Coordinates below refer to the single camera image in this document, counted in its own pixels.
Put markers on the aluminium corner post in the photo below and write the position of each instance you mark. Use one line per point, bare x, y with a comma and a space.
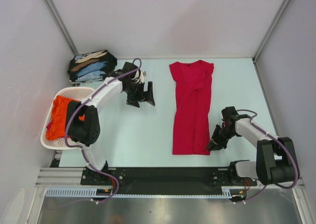
276, 19
61, 25

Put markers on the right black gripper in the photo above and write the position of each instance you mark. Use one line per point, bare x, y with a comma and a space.
217, 143

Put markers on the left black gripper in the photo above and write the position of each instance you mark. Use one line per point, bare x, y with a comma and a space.
145, 96

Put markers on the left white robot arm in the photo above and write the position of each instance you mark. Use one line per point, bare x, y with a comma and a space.
82, 126

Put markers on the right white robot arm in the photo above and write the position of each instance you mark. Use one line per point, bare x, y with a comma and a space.
276, 161

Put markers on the red t shirt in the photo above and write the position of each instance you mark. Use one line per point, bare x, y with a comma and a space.
193, 90

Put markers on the pink garment in basket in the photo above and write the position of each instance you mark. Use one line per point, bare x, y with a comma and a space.
48, 127

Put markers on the right aluminium corner post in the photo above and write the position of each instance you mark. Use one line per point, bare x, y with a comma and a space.
276, 19

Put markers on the aluminium frame rail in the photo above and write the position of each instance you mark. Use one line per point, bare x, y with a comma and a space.
72, 177

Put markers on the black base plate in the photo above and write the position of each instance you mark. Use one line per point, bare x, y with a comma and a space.
176, 181

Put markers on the orange t shirt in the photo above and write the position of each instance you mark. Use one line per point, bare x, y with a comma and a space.
58, 118

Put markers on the black printed t shirt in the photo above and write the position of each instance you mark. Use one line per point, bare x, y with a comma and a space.
91, 67

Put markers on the left aluminium corner post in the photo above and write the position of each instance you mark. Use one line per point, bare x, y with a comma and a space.
61, 25

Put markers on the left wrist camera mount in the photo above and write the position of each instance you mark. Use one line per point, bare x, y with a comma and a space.
139, 77

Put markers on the white plastic basket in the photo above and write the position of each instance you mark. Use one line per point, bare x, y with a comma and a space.
74, 93

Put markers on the white slotted cable duct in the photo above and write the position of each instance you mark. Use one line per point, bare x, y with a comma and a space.
105, 192

